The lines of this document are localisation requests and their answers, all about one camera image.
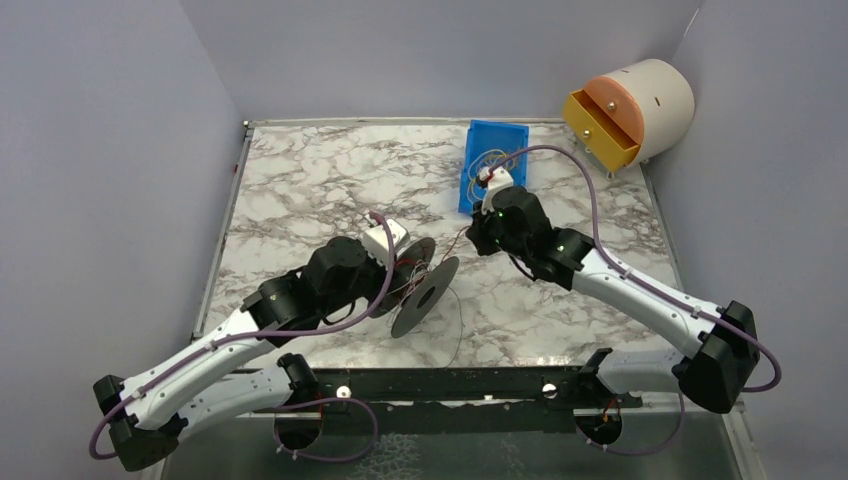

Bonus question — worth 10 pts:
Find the red cable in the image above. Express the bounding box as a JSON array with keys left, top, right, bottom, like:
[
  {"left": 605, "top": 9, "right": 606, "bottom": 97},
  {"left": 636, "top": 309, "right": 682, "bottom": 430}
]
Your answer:
[{"left": 390, "top": 225, "right": 473, "bottom": 280}]

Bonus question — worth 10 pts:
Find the dark grey perforated spool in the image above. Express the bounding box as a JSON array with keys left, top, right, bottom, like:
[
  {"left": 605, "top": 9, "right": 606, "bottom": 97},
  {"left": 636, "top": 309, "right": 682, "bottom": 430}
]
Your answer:
[{"left": 369, "top": 237, "right": 460, "bottom": 338}]

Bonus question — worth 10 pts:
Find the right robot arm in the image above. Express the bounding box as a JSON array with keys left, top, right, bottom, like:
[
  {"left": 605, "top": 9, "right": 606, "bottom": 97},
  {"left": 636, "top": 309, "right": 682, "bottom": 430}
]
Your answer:
[{"left": 466, "top": 186, "right": 760, "bottom": 413}]

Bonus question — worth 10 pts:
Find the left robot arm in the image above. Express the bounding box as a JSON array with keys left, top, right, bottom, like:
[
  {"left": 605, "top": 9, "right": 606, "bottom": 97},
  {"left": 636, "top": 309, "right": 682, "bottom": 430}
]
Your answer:
[{"left": 89, "top": 221, "right": 409, "bottom": 472}]

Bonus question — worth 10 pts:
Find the blue plastic bin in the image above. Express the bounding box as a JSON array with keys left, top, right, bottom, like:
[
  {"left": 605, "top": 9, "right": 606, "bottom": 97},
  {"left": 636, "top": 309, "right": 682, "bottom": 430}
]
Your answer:
[{"left": 457, "top": 120, "right": 530, "bottom": 215}]

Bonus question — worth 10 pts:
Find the round cream drawer cabinet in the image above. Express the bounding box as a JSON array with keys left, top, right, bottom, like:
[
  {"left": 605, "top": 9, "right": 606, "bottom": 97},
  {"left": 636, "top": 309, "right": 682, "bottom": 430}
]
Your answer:
[{"left": 562, "top": 59, "right": 696, "bottom": 175}]

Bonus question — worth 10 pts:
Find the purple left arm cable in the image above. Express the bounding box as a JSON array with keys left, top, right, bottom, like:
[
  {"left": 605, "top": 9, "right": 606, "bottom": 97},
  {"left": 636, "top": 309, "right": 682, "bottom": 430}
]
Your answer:
[{"left": 88, "top": 211, "right": 397, "bottom": 464}]

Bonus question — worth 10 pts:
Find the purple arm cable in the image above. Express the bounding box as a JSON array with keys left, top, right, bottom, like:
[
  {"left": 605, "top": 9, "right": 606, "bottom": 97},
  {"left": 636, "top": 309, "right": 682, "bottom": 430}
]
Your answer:
[
  {"left": 88, "top": 211, "right": 397, "bottom": 464},
  {"left": 486, "top": 144, "right": 784, "bottom": 458}
]

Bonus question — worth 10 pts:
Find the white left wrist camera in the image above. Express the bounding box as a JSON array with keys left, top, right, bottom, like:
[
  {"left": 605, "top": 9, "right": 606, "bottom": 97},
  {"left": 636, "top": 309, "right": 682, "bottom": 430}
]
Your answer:
[{"left": 360, "top": 218, "right": 410, "bottom": 267}]

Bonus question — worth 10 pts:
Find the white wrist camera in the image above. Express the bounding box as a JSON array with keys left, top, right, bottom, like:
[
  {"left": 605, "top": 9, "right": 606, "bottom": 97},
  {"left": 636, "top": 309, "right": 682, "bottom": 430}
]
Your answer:
[
  {"left": 476, "top": 167, "right": 514, "bottom": 215},
  {"left": 360, "top": 218, "right": 410, "bottom": 267}
]

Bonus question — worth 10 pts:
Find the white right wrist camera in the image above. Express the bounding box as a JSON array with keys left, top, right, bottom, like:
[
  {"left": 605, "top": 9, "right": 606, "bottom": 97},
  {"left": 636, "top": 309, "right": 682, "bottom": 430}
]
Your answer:
[{"left": 476, "top": 167, "right": 514, "bottom": 215}]

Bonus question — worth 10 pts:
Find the white cable on spool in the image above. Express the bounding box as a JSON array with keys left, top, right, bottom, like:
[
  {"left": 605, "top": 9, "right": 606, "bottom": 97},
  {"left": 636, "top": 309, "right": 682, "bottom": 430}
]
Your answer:
[{"left": 394, "top": 258, "right": 439, "bottom": 306}]

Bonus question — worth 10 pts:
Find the yellow cable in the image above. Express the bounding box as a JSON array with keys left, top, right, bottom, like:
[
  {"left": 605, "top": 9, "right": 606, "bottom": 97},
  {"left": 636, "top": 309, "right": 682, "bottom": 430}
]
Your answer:
[{"left": 466, "top": 149, "right": 518, "bottom": 204}]

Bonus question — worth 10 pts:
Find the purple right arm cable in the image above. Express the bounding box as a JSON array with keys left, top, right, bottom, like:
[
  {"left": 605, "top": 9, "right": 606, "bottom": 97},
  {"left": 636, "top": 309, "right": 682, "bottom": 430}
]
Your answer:
[{"left": 486, "top": 144, "right": 784, "bottom": 458}]

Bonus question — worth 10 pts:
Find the thin black cable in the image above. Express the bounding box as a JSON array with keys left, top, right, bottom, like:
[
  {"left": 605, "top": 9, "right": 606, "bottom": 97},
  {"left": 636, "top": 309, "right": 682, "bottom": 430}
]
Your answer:
[{"left": 437, "top": 284, "right": 465, "bottom": 370}]

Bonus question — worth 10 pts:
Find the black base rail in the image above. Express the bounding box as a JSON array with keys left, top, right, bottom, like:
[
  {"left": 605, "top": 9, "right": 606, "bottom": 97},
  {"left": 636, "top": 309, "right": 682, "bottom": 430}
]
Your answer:
[{"left": 180, "top": 351, "right": 644, "bottom": 437}]

